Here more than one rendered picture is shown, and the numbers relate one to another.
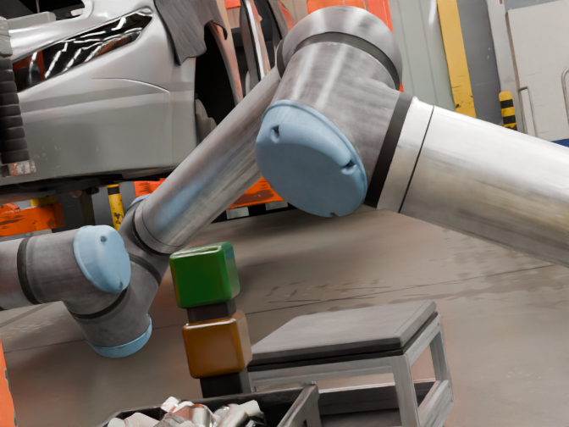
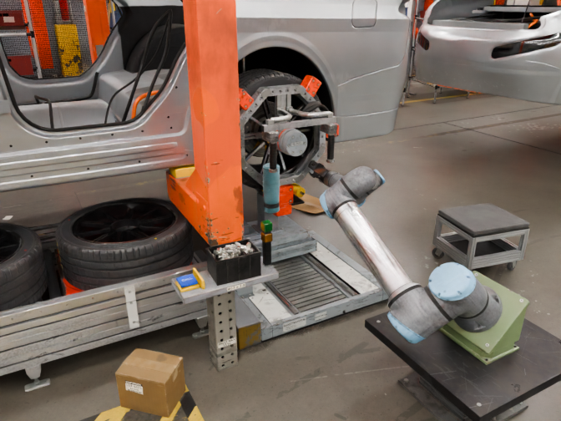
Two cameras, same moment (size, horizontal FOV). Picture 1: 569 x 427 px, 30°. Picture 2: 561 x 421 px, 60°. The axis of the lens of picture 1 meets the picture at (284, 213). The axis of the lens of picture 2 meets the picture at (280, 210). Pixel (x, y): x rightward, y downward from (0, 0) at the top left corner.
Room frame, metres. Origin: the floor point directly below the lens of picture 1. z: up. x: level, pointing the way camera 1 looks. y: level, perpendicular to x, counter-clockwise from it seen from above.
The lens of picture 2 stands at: (-0.34, -1.49, 1.53)
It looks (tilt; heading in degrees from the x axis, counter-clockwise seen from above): 23 degrees down; 53
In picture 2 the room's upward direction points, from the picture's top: straight up
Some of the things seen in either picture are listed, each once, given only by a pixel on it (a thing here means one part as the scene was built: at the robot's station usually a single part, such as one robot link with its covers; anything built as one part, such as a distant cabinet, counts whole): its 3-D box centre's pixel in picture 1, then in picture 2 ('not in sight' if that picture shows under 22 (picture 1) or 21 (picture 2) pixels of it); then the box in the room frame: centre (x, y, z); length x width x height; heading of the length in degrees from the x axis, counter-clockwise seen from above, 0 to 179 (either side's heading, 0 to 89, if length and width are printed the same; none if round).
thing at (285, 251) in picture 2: not in sight; (268, 242); (1.24, 0.75, 0.13); 0.50 x 0.36 x 0.10; 171
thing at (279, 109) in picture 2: not in sight; (275, 109); (1.10, 0.48, 1.03); 0.19 x 0.18 x 0.11; 81
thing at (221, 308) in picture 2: not in sight; (221, 323); (0.52, 0.10, 0.21); 0.10 x 0.10 x 0.42; 81
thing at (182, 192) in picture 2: not in sight; (194, 180); (0.71, 0.63, 0.69); 0.52 x 0.17 x 0.35; 81
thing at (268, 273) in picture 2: not in sight; (225, 278); (0.55, 0.09, 0.44); 0.43 x 0.17 x 0.03; 171
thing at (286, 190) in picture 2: not in sight; (277, 196); (1.22, 0.62, 0.48); 0.16 x 0.12 x 0.17; 81
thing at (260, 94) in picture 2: not in sight; (280, 136); (1.22, 0.58, 0.85); 0.54 x 0.07 x 0.54; 171
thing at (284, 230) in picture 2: not in sight; (268, 215); (1.24, 0.75, 0.32); 0.40 x 0.30 x 0.28; 171
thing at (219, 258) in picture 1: (205, 274); (266, 225); (0.75, 0.06, 0.64); 0.04 x 0.04 x 0.04; 81
